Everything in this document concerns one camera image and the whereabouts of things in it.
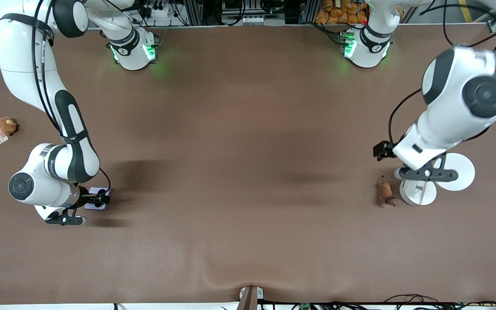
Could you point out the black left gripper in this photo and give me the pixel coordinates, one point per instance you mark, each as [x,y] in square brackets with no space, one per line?
[382,150]

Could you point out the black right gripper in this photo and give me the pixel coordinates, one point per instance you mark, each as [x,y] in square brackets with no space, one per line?
[88,199]

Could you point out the purple flip phone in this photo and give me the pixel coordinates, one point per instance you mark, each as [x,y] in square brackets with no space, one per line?
[101,206]

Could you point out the brown lion statue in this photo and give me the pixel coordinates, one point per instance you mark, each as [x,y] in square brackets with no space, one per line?
[386,191]

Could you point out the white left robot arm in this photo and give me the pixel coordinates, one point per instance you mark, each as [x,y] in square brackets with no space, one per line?
[454,116]

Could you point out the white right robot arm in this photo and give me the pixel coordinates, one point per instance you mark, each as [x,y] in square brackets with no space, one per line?
[20,56]

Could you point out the white desk lamp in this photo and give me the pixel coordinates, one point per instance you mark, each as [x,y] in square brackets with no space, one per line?
[461,176]

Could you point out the brown plush toy with tag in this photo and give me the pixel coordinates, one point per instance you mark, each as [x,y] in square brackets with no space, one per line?
[5,125]

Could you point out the orange plush toys pile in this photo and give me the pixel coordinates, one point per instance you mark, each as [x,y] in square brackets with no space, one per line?
[342,12]

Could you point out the long white power strip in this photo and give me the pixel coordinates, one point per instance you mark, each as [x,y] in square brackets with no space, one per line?
[254,20]

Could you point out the white power strip with plugs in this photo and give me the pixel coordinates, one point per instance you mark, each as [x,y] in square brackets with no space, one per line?
[158,10]

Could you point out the camera mount post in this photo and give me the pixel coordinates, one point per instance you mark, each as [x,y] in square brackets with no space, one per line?
[251,297]

